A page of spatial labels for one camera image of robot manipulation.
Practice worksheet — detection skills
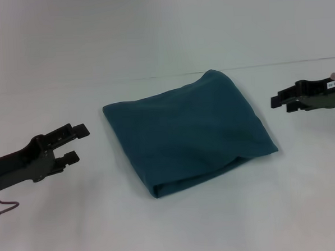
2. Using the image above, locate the dark red left arm cable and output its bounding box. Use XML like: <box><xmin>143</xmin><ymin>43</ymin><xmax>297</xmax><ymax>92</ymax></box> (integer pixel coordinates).
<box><xmin>0</xmin><ymin>190</ymin><xmax>21</xmax><ymax>220</ymax></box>

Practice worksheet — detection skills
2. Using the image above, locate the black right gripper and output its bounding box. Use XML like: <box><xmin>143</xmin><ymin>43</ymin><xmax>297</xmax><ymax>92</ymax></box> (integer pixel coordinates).
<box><xmin>269</xmin><ymin>76</ymin><xmax>335</xmax><ymax>115</ymax></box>

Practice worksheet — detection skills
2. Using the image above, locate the blue t-shirt with white print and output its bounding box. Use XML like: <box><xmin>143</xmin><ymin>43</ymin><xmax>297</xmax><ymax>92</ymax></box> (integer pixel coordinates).
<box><xmin>100</xmin><ymin>65</ymin><xmax>282</xmax><ymax>203</ymax></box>

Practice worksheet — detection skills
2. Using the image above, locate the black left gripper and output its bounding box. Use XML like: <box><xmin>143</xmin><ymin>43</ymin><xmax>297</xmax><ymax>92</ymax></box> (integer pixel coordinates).
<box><xmin>0</xmin><ymin>122</ymin><xmax>93</xmax><ymax>191</ymax></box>

